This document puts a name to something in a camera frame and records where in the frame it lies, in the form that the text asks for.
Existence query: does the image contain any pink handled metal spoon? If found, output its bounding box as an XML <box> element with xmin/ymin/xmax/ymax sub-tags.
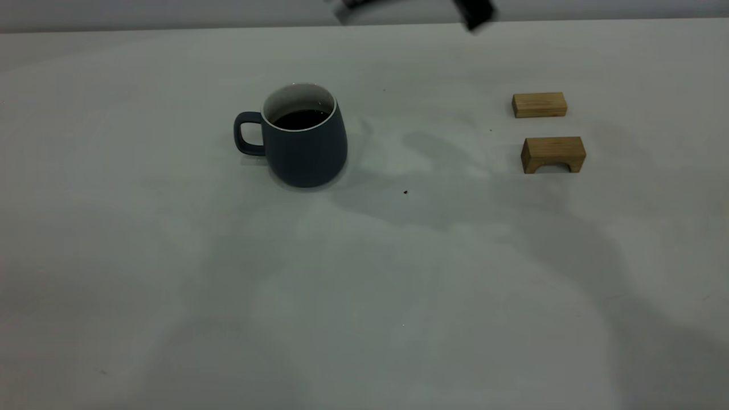
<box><xmin>329</xmin><ymin>0</ymin><xmax>400</xmax><ymax>25</ymax></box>

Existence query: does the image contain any arched wooden block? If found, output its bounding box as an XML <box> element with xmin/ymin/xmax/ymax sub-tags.
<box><xmin>521</xmin><ymin>136</ymin><xmax>587</xmax><ymax>175</ymax></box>

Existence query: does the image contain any rectangular wooden block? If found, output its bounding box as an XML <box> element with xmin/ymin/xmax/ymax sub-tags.
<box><xmin>511</xmin><ymin>92</ymin><xmax>568</xmax><ymax>119</ymax></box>

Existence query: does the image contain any dark grey ceramic mug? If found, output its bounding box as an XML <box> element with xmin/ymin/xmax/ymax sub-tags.
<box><xmin>232</xmin><ymin>83</ymin><xmax>349</xmax><ymax>188</ymax></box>

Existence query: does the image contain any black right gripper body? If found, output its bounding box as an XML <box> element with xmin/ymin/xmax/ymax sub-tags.
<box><xmin>452</xmin><ymin>0</ymin><xmax>497</xmax><ymax>33</ymax></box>

